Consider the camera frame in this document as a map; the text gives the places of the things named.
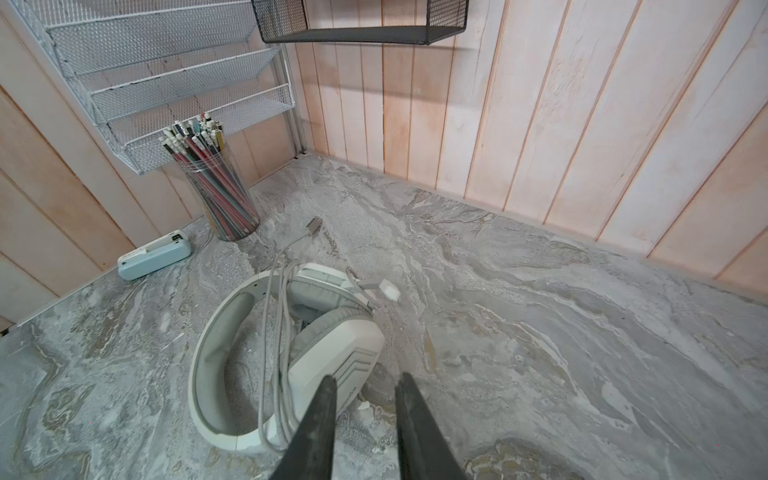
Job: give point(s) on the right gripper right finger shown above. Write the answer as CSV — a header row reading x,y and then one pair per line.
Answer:
x,y
423,451

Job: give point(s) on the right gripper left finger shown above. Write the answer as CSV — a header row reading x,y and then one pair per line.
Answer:
x,y
310,452

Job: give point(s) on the white headphones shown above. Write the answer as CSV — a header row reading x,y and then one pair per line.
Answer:
x,y
324,327

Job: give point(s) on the clear cup of pencils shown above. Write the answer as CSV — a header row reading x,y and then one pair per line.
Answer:
x,y
198,147

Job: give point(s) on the white wire mesh shelf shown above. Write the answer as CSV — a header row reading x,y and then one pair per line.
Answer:
x,y
138,67

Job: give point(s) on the black wire mesh basket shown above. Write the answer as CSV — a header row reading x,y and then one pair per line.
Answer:
x,y
381,22

